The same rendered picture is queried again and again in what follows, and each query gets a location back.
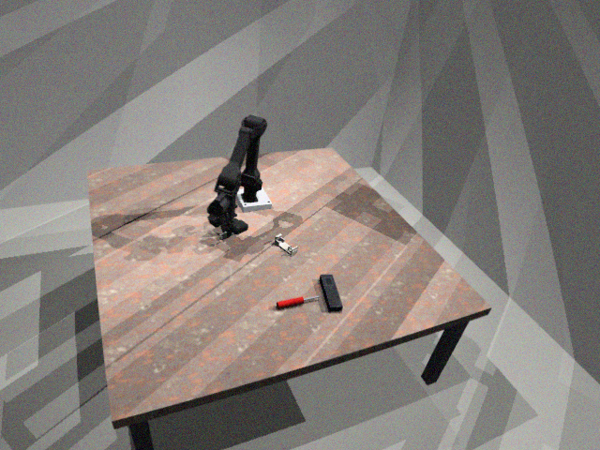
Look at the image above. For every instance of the red screwdriver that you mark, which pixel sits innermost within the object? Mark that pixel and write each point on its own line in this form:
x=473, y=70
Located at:
x=293, y=302

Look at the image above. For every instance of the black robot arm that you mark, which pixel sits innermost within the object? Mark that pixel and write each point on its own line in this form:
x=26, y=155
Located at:
x=231, y=177

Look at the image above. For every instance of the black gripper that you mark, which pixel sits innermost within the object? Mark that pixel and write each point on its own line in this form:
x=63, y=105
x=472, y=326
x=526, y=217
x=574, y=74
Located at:
x=234, y=225

